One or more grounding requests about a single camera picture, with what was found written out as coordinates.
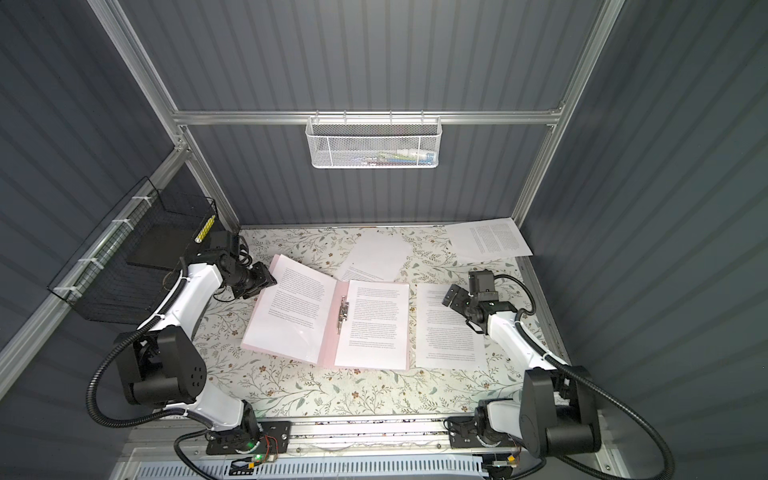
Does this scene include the pink file folder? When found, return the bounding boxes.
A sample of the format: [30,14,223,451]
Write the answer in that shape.
[241,255,410,371]

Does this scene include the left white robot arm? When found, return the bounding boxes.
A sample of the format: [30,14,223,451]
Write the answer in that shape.
[116,231,276,432]

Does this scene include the black wire mesh basket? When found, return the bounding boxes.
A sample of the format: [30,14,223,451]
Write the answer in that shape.
[48,178,223,326]

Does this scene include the corner white printed sheet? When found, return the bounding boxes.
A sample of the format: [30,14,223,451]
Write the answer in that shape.
[445,217,533,263]

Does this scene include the metal folder clip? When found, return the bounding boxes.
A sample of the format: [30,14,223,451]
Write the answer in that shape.
[337,295,349,335]

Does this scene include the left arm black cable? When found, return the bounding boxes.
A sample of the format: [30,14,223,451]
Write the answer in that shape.
[85,263,211,480]

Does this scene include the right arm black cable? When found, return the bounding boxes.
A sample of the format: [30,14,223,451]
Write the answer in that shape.
[494,272,676,480]

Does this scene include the white wire mesh basket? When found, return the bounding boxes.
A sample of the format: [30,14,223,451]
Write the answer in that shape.
[305,117,443,169]

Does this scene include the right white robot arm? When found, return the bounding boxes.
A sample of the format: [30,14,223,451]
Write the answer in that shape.
[442,269,602,458]

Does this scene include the yellow marker pen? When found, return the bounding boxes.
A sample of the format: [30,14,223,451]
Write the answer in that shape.
[194,214,217,244]

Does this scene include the pens in white basket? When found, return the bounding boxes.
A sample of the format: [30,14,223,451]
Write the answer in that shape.
[356,149,438,166]

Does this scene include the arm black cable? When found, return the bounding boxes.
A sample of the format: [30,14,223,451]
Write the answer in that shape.
[85,263,211,480]
[494,272,676,480]

